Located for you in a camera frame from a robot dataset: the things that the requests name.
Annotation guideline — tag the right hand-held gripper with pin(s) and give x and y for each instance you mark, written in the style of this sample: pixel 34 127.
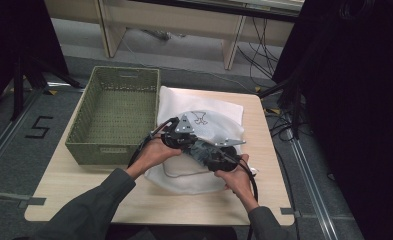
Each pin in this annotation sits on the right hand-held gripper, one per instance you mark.
pixel 224 161

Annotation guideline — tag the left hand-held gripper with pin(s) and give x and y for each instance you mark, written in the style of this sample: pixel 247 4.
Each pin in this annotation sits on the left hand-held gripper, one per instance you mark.
pixel 179 138

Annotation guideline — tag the white mesh laundry bag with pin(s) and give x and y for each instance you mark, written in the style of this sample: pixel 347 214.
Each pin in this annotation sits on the white mesh laundry bag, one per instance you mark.
pixel 184 181

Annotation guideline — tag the green woven basket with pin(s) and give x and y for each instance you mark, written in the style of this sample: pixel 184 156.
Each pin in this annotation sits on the green woven basket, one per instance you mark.
pixel 84 154

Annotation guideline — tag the person's right hand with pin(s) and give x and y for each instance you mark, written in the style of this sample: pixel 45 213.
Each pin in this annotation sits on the person's right hand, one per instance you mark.
pixel 239 181

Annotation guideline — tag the person's left hand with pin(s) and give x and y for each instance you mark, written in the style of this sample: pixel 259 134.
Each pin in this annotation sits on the person's left hand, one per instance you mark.
pixel 154 155

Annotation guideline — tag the grey floor tape strip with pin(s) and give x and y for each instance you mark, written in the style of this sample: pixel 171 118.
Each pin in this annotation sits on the grey floor tape strip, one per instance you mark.
pixel 30 201
pixel 289 211

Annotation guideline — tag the person's dark lap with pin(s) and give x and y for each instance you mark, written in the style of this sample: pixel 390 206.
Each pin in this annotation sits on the person's dark lap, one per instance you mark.
pixel 177 233

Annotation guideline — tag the black tripod stand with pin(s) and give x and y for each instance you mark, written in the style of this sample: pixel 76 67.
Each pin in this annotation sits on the black tripod stand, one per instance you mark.
pixel 295 100
pixel 34 78

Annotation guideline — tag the grey power strip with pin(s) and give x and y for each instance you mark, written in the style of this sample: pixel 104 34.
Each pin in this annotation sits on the grey power strip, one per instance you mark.
pixel 160 34

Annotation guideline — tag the light wooden desk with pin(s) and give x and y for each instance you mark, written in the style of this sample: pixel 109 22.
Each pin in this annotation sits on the light wooden desk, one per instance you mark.
pixel 170 20

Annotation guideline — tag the black curtain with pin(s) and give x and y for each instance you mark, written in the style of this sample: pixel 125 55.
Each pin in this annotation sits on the black curtain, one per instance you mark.
pixel 357 100
pixel 14 36

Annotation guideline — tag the metal floor rail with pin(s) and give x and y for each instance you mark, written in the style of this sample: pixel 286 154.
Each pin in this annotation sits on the metal floor rail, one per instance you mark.
pixel 312 186
pixel 4 136

